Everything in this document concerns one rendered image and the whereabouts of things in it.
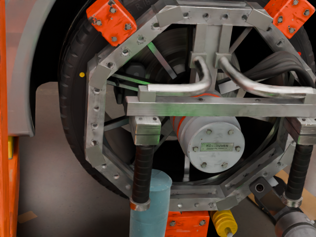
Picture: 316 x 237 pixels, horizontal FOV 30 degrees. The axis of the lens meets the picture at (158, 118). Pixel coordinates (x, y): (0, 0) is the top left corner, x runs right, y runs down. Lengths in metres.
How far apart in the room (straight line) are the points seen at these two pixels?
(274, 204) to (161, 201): 0.30
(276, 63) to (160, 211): 0.42
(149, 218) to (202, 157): 0.20
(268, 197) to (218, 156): 0.24
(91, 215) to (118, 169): 1.06
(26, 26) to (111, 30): 0.21
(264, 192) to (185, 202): 0.20
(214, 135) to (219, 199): 0.32
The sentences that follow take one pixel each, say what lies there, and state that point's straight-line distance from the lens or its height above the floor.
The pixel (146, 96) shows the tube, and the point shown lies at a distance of 1.14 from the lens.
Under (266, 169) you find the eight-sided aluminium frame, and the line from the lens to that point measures 1.54.
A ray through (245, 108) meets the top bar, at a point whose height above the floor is 0.97.
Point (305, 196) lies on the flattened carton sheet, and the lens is 2.81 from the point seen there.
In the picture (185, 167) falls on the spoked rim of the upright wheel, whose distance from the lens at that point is 1.59.
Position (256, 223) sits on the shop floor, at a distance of 2.56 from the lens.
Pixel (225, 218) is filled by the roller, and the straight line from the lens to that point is 1.61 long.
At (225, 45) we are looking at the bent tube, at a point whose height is 1.04.
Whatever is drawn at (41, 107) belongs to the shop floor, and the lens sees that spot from 3.33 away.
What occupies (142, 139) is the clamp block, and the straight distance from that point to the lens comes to 1.15.
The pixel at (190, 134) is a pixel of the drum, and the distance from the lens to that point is 1.27.
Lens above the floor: 1.46
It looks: 26 degrees down
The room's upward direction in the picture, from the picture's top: 6 degrees clockwise
